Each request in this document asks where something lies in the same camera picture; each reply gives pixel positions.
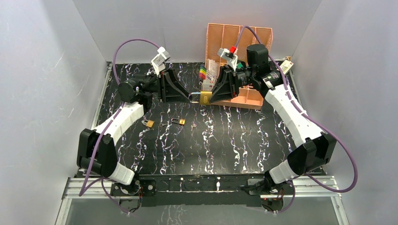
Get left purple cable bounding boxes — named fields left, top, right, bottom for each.
left=78, top=38, right=162, bottom=215

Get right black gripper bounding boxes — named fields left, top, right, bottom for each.
left=207, top=65, right=256, bottom=103

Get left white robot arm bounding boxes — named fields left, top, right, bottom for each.
left=77, top=69, right=190, bottom=195

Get brass padlock with keys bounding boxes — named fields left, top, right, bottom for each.
left=142, top=120, right=154, bottom=128

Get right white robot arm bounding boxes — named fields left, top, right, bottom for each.
left=209, top=44, right=337, bottom=194

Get purple cable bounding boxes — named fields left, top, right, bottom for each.
left=78, top=38, right=162, bottom=215
left=233, top=25, right=358, bottom=215

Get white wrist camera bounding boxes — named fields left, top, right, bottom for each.
left=217, top=46, right=238, bottom=71
left=151, top=47, right=171, bottom=77

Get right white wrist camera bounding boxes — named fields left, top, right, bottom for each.
left=217, top=46, right=238, bottom=71

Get brass long-shackle padlock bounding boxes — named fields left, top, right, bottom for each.
left=171, top=118, right=185, bottom=126

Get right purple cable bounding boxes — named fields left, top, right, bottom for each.
left=233, top=25, right=358, bottom=215

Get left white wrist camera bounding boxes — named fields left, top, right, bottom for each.
left=151, top=47, right=171, bottom=77

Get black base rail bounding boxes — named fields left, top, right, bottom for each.
left=139, top=173, right=265, bottom=207

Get white card boxes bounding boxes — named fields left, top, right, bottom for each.
left=201, top=59, right=220, bottom=91

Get orange plastic file organizer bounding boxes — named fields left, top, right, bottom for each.
left=205, top=23, right=282, bottom=110

